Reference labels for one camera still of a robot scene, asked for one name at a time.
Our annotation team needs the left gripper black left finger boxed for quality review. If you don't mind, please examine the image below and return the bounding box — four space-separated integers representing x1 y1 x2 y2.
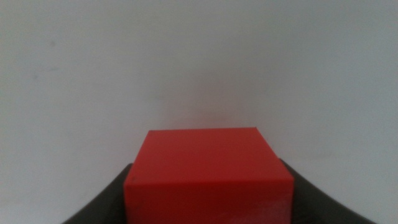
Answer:
62 162 134 224

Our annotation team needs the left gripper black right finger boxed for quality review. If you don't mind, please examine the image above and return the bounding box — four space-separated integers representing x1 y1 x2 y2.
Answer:
279 158 377 224

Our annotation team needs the red cube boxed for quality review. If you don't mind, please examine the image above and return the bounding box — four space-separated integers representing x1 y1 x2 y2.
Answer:
123 126 295 224

